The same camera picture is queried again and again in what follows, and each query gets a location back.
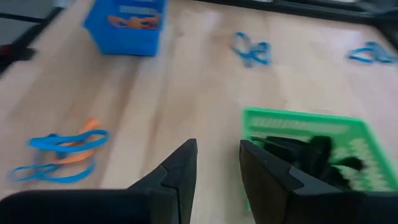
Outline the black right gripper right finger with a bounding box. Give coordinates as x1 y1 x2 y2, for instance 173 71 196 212
239 139 398 224

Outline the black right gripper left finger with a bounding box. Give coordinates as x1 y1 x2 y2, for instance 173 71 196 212
0 138 198 224

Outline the green plastic basket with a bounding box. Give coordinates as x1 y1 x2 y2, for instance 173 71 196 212
241 106 398 215

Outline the blue plastic basket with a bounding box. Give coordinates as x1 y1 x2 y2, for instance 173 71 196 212
83 0 168 57

